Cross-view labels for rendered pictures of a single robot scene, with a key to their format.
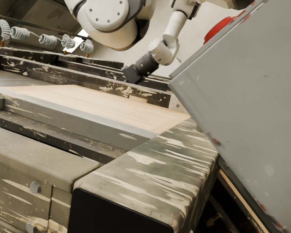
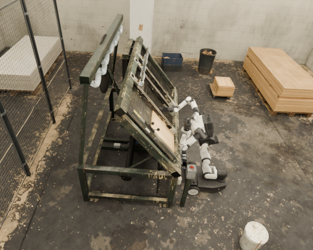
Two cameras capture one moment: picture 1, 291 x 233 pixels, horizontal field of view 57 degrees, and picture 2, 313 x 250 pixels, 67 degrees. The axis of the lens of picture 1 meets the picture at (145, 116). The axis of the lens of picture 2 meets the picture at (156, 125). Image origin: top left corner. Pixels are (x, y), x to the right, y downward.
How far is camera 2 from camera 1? 3.12 m
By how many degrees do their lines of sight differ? 52
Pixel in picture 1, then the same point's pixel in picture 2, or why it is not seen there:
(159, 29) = not seen: outside the picture
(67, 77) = (152, 107)
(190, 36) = not seen: outside the picture
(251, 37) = (193, 172)
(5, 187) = (169, 167)
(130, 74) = (164, 109)
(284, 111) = (191, 174)
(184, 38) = not seen: outside the picture
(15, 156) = (173, 167)
